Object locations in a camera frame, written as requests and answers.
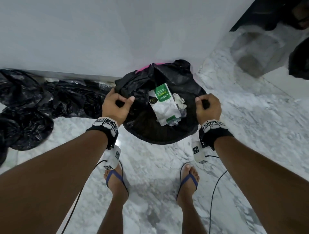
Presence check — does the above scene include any person's right hand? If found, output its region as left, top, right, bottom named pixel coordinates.
left=195, top=93, right=222, bottom=126

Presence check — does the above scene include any person's left hand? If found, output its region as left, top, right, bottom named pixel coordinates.
left=102, top=88, right=135, bottom=126

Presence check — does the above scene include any black bin liner bag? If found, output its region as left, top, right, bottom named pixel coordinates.
left=114, top=59, right=208, bottom=145

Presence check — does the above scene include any person's left forearm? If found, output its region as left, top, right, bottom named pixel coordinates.
left=0, top=130, right=108, bottom=234

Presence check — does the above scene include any person's right forearm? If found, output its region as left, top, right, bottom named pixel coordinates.
left=213, top=136, right=309, bottom=234

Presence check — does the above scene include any crumpled white tissue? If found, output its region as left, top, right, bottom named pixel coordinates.
left=172, top=93, right=188, bottom=110

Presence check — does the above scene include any crumpled grey paper scrap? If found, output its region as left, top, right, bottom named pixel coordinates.
left=167, top=108, right=188, bottom=127

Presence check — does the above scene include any white green paper packet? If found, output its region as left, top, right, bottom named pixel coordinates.
left=148, top=83, right=182, bottom=126

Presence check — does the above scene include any pink trash bin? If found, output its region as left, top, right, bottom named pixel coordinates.
left=137, top=63, right=165, bottom=73

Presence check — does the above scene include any flat crumpled black garbage bag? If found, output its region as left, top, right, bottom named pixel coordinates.
left=43, top=79, right=112, bottom=119

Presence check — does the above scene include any large crumpled black garbage bag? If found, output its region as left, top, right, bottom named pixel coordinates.
left=0, top=69, right=54, bottom=167

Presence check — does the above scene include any person's left leg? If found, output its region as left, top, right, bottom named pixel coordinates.
left=97, top=160, right=129, bottom=234

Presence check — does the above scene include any person's leg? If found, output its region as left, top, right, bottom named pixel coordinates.
left=97, top=160, right=129, bottom=234
left=176, top=163, right=208, bottom=234

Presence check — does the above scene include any black rounded object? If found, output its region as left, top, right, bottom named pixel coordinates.
left=288, top=37, right=309, bottom=81

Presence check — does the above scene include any person's right leg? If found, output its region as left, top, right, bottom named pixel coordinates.
left=176, top=163, right=208, bottom=234

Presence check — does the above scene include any dark furniture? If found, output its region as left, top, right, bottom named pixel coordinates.
left=229, top=0, right=309, bottom=32

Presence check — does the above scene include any black white wrist camera mount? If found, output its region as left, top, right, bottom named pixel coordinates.
left=86, top=117, right=121, bottom=171
left=192, top=119, right=234, bottom=164

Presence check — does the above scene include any blue strap flip-flop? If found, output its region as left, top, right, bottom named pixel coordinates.
left=105, top=160, right=129, bottom=196
left=176, top=163, right=199, bottom=201

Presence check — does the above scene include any thin black cable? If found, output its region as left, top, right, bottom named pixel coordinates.
left=61, top=160, right=108, bottom=234
left=204, top=155, right=228, bottom=234

